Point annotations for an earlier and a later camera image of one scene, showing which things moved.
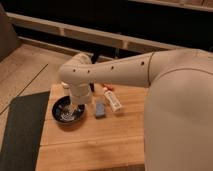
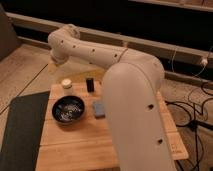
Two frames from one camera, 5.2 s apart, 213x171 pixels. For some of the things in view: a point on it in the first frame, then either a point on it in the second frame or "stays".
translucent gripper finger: x=71 y=109 -> x=52 y=68
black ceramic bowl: x=64 y=111 stays
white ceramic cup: x=65 y=85 stays
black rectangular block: x=92 y=86 stays
